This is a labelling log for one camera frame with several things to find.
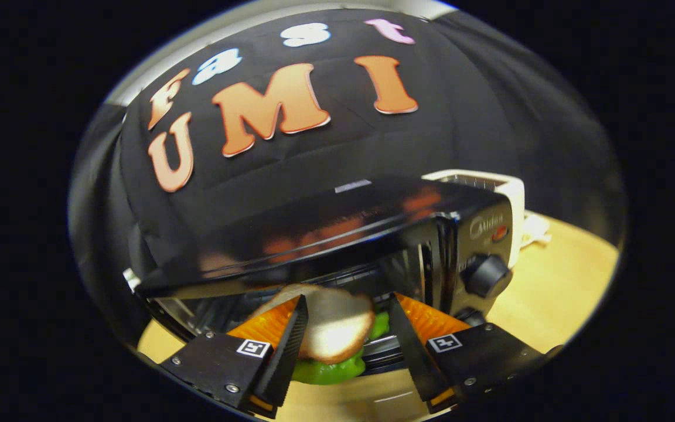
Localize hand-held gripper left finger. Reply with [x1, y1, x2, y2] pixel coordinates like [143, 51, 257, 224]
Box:
[159, 294, 309, 420]

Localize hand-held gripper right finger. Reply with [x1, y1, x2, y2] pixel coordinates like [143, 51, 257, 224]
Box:
[388, 292, 564, 415]

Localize toast sandwich with lettuce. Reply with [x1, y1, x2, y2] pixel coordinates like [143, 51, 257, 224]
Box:
[253, 284, 391, 386]

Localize black toaster oven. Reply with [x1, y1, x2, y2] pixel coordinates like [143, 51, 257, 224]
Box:
[124, 176, 516, 420]

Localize white bread toaster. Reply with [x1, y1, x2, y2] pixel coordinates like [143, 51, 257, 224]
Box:
[422, 169, 526, 235]

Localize small white dish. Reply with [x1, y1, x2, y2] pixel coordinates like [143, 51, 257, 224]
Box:
[519, 212, 552, 248]

